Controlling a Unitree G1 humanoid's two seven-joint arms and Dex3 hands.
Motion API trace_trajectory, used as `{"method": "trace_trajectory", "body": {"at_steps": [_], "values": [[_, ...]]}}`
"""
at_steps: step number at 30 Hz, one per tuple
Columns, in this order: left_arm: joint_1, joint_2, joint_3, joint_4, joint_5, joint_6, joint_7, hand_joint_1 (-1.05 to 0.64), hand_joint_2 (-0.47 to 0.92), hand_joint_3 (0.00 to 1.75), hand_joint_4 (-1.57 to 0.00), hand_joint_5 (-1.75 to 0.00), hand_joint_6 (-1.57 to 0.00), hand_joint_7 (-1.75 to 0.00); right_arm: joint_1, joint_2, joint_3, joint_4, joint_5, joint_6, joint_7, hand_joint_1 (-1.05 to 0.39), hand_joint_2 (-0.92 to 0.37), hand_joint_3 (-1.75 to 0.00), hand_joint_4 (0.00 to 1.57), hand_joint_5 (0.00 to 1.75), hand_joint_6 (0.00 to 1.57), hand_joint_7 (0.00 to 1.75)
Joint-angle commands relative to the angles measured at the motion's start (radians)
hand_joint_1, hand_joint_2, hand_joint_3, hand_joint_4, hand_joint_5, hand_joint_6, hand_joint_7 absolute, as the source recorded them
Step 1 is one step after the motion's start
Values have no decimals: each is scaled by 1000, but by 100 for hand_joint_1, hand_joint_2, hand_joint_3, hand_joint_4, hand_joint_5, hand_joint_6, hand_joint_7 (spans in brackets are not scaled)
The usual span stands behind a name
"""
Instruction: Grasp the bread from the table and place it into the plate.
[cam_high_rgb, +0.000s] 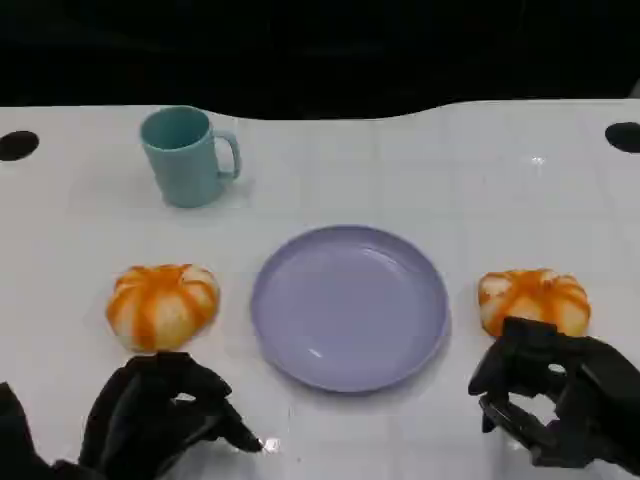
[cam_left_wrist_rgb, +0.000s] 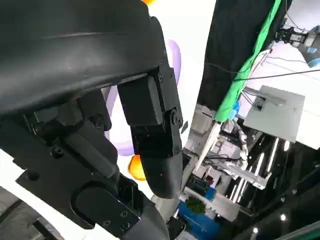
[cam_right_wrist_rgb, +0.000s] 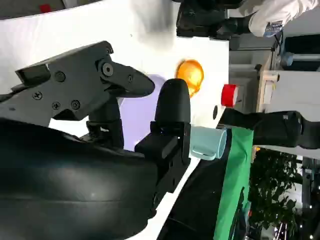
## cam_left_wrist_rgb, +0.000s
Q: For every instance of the lilac plate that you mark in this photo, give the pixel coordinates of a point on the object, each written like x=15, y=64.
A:
x=175, y=57

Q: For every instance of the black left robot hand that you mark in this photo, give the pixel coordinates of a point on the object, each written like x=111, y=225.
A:
x=62, y=62

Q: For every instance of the grey flat panel box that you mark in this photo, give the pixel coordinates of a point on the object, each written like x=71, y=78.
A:
x=275, y=117

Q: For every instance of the orange toy bread roll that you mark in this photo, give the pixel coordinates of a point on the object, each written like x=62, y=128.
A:
x=150, y=2
x=135, y=167

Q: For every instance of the blue box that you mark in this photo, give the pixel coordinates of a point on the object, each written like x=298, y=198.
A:
x=200, y=222

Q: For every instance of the aluminium bracket rail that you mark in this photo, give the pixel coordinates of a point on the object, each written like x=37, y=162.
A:
x=257, y=181

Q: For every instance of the long white board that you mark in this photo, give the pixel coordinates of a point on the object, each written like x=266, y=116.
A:
x=208, y=145

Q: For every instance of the black background robot gripper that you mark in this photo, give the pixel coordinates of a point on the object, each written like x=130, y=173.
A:
x=295, y=37

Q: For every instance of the green plant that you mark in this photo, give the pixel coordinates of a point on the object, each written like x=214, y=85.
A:
x=195, y=206

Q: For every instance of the green cloth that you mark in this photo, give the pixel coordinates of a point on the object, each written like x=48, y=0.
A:
x=232, y=95

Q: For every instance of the black curtain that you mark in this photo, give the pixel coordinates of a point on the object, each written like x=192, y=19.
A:
x=225, y=37

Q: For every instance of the white cabinet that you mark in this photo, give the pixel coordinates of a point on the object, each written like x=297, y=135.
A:
x=202, y=122

